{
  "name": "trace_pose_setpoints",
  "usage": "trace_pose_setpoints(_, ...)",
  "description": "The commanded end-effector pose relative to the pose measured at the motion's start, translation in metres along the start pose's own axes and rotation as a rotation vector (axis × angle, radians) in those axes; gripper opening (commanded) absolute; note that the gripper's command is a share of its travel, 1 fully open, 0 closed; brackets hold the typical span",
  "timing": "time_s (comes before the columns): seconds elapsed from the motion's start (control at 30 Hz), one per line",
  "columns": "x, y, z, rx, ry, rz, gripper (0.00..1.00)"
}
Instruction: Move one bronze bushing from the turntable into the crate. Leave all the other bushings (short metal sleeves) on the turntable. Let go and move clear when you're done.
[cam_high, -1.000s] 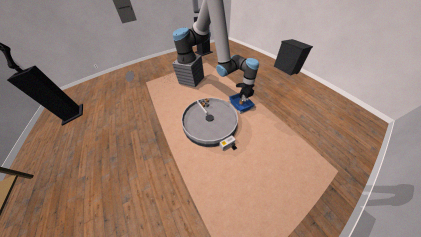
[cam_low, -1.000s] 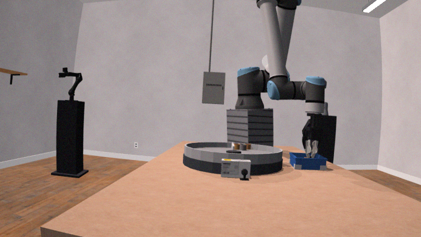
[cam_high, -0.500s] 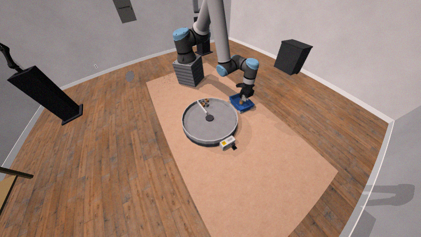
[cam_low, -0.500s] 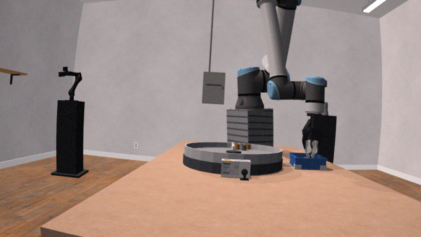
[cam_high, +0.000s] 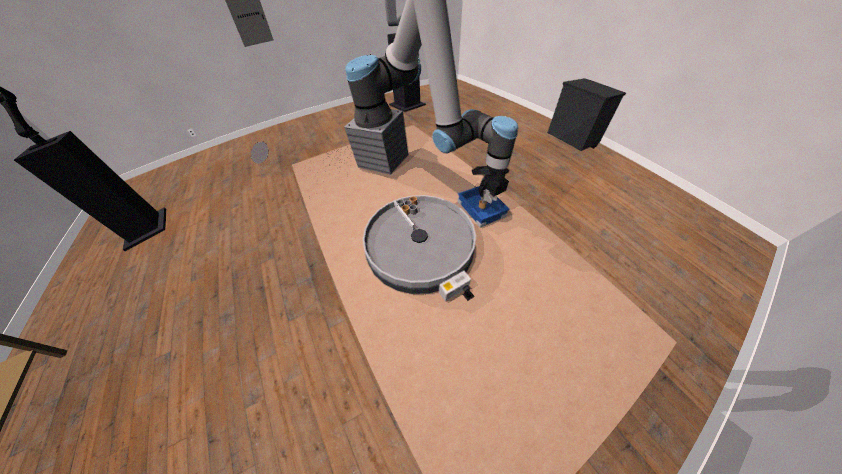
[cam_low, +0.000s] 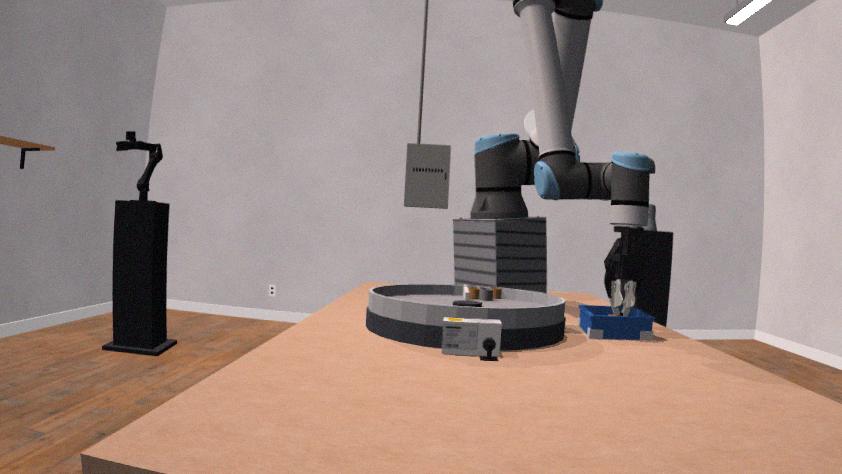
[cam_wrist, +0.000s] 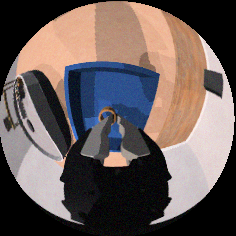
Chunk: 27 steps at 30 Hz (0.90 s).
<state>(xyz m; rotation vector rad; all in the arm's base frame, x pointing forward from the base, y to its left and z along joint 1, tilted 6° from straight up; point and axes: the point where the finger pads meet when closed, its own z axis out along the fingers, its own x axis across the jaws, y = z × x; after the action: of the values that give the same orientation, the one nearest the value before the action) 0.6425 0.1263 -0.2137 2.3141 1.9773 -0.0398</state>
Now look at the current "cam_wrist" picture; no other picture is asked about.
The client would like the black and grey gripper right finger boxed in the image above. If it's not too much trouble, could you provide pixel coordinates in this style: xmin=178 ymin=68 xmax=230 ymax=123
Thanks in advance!
xmin=116 ymin=114 xmax=172 ymax=181

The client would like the blue crate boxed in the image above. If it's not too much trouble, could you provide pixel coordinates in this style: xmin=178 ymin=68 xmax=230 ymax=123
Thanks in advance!
xmin=64 ymin=61 xmax=160 ymax=152

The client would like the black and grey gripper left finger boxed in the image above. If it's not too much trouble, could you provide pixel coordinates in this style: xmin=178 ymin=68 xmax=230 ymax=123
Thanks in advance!
xmin=60 ymin=114 xmax=114 ymax=183

